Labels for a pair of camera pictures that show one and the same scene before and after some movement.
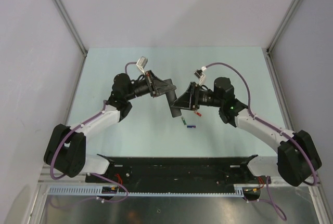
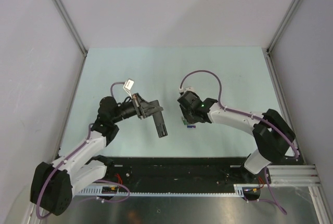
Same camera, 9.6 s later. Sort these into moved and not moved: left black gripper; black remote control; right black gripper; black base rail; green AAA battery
Moved: right black gripper; black remote control; left black gripper
Not moved: green AAA battery; black base rail
